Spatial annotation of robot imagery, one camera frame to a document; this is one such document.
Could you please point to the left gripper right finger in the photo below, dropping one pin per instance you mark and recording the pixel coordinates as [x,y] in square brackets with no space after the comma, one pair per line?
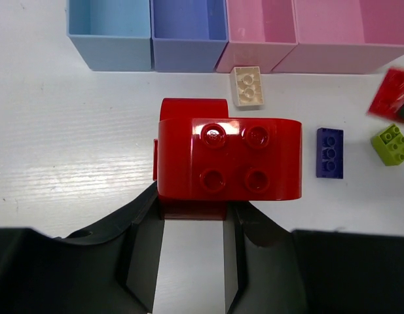
[260,264]

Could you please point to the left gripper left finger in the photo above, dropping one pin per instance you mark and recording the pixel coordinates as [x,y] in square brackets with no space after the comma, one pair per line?
[119,255]

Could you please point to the small red lego brick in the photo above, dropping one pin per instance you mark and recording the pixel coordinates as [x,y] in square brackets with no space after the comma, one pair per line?
[389,97]

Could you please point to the lime green lego brick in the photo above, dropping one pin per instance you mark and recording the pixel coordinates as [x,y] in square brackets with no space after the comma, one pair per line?
[389,145]

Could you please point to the dark blue lego brick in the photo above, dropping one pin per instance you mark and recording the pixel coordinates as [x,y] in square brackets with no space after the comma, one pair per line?
[329,153]

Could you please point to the large red lego block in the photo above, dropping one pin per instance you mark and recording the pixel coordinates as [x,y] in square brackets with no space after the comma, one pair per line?
[204,158]

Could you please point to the large pink bin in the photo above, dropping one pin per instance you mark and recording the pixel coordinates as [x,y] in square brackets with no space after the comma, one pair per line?
[345,37]

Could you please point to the beige lego brick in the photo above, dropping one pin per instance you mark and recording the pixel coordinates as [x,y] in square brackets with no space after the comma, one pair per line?
[246,86]

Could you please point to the small pink bin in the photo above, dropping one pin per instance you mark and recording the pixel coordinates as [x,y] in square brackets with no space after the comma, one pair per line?
[261,33]

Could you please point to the periwinkle blue bin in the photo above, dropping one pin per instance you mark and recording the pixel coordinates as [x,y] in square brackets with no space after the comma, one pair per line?
[189,36]

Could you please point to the light blue bin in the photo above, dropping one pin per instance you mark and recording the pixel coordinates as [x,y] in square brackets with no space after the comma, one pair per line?
[111,35]

